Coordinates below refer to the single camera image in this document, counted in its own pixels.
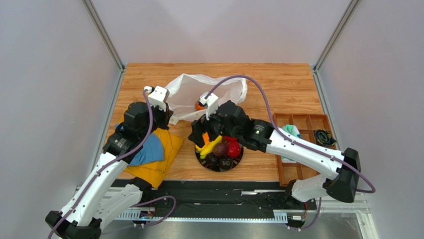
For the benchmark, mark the right aluminium frame post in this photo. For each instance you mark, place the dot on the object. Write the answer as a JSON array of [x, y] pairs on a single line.
[[344, 20]]

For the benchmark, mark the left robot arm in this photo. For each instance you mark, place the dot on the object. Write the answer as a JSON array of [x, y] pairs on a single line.
[[134, 143]]

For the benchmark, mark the orange toy pumpkin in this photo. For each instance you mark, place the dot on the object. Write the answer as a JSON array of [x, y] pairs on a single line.
[[199, 107]]

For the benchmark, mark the red apple upper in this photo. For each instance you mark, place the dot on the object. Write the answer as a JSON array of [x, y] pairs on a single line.
[[229, 139]]

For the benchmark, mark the dark purple fruit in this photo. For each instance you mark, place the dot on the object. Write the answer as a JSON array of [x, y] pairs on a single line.
[[220, 149]]

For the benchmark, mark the yellow cloth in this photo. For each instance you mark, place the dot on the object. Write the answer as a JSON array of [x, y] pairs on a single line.
[[165, 155]]

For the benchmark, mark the yellow banana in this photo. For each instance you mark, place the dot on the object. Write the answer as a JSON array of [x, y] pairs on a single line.
[[207, 149]]

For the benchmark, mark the aluminium frame post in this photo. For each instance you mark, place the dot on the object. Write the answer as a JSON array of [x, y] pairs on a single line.
[[96, 19], [344, 20]]

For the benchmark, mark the dark eggplant left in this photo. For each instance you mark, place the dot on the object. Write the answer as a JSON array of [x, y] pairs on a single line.
[[212, 160]]

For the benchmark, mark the red apple lower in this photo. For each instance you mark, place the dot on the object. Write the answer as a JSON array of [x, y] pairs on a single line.
[[233, 149]]

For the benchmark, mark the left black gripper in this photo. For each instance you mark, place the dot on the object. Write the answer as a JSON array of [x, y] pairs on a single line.
[[165, 114]]

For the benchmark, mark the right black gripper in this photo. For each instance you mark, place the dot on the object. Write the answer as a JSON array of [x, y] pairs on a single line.
[[201, 126]]

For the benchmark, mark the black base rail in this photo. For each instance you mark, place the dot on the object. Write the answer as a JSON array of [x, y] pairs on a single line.
[[228, 199]]

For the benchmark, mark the black round plate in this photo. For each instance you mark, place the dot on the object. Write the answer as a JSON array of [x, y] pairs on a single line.
[[236, 161]]

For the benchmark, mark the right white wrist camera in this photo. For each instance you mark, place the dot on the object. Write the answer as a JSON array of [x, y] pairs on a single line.
[[210, 102]]

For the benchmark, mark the blue cloth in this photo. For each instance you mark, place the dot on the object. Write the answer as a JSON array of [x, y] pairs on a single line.
[[152, 151]]

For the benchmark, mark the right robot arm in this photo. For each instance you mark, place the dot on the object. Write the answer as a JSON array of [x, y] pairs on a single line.
[[338, 170]]

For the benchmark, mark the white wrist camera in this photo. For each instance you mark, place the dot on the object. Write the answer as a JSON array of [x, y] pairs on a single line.
[[157, 97], [210, 102]]

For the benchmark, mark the red apple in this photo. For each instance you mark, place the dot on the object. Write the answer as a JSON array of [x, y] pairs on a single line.
[[233, 149], [229, 139]]

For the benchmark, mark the wooden compartment tray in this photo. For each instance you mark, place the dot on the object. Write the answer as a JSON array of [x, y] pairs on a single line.
[[289, 170]]

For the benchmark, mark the teal sock upper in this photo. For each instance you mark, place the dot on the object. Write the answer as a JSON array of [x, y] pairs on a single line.
[[292, 130]]

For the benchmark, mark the left aluminium frame post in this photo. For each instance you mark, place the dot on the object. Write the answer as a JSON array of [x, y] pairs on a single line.
[[96, 19]]

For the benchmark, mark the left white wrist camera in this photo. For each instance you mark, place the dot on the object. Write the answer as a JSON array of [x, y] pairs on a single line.
[[157, 97]]

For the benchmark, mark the white plastic bag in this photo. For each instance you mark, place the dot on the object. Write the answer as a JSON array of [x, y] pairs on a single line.
[[187, 89]]

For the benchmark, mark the yellow orange mango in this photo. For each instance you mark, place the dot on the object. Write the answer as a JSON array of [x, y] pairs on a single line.
[[206, 142]]

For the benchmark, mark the dark patterned sock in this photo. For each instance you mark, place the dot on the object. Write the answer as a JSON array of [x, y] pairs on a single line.
[[324, 138]]

